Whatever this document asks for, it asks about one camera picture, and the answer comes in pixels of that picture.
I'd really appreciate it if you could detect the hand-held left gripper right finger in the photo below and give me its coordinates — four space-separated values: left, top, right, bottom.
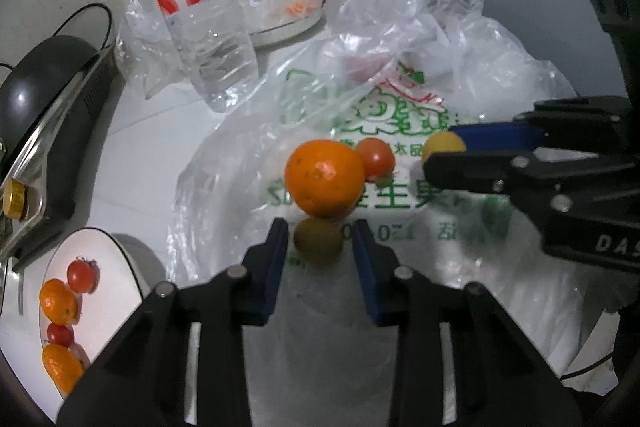
351 223 583 427

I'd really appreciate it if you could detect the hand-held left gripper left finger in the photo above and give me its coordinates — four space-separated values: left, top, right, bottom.
56 217 290 427

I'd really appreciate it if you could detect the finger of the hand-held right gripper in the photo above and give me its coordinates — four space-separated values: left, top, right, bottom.
448 97 628 155
422 149 583 219

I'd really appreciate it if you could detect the small yellow round fruit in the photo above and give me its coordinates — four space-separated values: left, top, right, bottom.
292 217 346 267
422 132 467 165

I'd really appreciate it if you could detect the green-printed plastic bag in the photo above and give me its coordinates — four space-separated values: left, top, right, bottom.
167 17 626 427

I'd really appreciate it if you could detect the white round plate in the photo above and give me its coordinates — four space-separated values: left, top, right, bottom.
39 227 151 410

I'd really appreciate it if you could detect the small red tomato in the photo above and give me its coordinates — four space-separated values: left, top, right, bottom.
46 323 75 349

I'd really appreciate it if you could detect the large orange mandarin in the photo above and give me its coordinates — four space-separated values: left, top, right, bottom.
285 139 367 219

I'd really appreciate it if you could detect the steel induction cooker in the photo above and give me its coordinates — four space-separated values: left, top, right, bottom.
0 44 126 268

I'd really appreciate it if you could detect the clear water bottle red label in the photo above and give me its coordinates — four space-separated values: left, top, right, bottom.
145 0 259 114

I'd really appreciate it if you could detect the gold round knob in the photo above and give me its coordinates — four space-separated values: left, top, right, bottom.
2 181 28 220

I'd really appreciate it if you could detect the thin black cable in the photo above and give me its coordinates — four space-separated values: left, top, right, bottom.
559 312 626 380

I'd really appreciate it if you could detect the black power cable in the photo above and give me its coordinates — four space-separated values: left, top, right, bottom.
52 3 114 58

